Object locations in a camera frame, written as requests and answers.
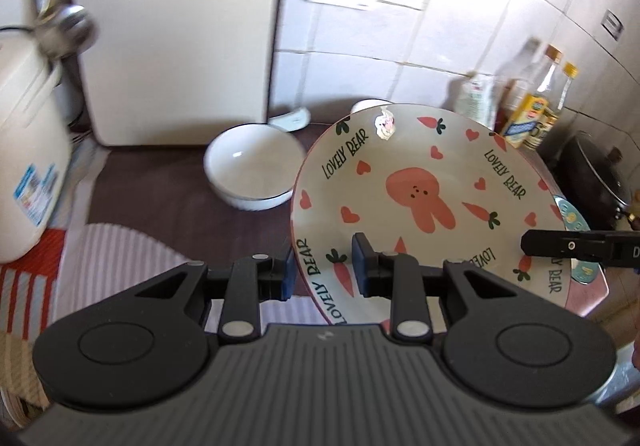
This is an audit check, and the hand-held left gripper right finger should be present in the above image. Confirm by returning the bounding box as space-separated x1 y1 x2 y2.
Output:
351 232 521 342

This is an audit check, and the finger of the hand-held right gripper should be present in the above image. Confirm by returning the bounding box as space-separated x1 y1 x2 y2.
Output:
520 227 640 271

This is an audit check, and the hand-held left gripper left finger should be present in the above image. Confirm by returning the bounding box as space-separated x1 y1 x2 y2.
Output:
135 248 299 346

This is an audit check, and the rabbit print plate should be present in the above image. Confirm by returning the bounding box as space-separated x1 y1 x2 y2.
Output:
290 103 568 327

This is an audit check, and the white bowl dark rim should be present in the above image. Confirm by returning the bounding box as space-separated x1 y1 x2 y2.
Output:
350 98 393 115
203 123 304 213

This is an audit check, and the blue plate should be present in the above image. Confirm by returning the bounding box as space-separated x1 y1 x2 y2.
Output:
552 195 603 285

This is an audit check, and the pink plate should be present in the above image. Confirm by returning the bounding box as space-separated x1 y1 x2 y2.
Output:
555 271 612 317

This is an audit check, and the black cooking pot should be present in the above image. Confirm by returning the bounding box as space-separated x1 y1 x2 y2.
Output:
542 131 633 231

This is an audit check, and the oil bottle yellow label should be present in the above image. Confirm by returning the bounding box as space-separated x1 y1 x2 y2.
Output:
500 44 563 149

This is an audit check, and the white cutting board stand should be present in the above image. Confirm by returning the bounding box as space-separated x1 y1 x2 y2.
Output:
267 108 312 131

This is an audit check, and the glass bottle yellow cap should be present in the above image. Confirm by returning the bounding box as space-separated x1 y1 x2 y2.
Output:
537 62 580 151

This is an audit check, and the round striped mat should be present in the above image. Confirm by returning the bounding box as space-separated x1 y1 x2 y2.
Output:
55 223 331 327

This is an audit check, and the white plastic bag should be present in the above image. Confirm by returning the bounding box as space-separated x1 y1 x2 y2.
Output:
450 70 501 127

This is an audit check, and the clear plastic bottle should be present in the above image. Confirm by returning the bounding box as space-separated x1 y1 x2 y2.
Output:
492 38 543 137

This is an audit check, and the red striped cloth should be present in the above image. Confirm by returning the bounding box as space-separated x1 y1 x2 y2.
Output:
0 226 68 427

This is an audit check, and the white cutting board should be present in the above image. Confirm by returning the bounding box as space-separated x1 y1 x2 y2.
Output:
70 0 293 147

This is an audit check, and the white rice cooker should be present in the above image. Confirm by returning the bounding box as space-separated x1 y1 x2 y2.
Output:
0 26 73 264

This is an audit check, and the small wall plate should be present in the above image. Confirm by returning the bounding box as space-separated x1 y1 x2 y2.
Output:
600 10 625 41

